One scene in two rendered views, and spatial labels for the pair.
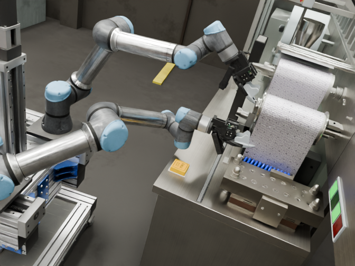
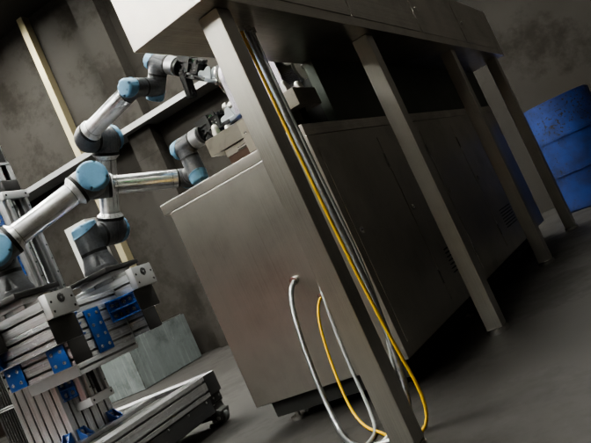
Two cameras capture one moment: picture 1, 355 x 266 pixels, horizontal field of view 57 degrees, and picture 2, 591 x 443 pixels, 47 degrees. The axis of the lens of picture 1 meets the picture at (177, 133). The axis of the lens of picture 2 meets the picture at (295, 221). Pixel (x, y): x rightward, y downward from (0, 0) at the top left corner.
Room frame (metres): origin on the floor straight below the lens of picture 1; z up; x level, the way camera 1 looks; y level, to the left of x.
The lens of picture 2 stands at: (-1.14, -1.13, 0.52)
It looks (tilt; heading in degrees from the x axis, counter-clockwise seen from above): 3 degrees up; 19
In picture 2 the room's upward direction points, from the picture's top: 24 degrees counter-clockwise
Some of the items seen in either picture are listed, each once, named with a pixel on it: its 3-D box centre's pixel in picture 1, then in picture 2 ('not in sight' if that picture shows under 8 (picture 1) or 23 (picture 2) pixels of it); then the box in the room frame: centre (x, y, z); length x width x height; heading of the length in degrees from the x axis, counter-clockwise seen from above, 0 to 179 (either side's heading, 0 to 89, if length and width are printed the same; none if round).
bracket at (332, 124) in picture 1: (335, 125); not in sight; (1.21, -0.60, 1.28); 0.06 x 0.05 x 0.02; 78
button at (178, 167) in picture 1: (179, 167); not in sight; (1.16, -0.05, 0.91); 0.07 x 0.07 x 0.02; 78
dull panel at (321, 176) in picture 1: (314, 94); (422, 90); (2.25, -0.88, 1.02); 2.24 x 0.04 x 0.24; 168
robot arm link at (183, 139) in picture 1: (181, 134); (194, 170); (1.28, -0.02, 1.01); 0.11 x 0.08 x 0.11; 41
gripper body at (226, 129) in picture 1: (223, 129); (212, 126); (1.24, -0.19, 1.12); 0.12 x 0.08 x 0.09; 78
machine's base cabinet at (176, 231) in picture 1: (244, 153); (412, 227); (2.18, -0.56, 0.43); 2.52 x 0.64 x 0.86; 168
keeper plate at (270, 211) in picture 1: (269, 211); (255, 131); (0.97, -0.43, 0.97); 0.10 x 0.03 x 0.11; 78
